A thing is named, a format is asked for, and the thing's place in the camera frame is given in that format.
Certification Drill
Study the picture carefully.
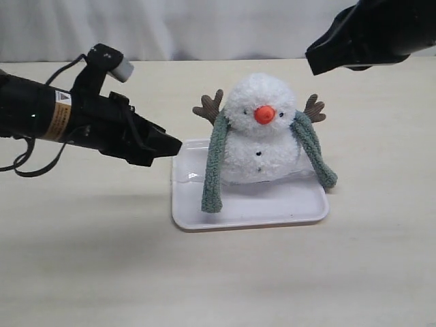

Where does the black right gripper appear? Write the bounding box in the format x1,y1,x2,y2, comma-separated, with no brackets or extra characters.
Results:
305,1,435,76

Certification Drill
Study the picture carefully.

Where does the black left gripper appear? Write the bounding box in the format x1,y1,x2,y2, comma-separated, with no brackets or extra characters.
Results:
70,64,183,167

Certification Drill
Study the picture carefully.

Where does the green knitted scarf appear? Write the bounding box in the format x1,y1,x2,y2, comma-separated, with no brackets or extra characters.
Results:
200,110,338,213

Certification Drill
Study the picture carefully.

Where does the white plush snowman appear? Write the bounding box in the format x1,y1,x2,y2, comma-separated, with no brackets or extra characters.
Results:
192,73,326,185

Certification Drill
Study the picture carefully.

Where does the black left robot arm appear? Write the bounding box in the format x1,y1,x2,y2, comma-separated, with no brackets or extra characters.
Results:
1,67,182,167

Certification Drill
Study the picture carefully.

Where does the white plastic tray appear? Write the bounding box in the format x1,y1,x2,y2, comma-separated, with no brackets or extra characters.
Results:
171,139,330,232

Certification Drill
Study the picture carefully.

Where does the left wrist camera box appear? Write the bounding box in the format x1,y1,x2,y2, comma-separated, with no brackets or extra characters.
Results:
87,44,134,83

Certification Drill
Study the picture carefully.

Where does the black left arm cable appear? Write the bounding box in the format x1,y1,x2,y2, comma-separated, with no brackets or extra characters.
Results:
0,54,89,178

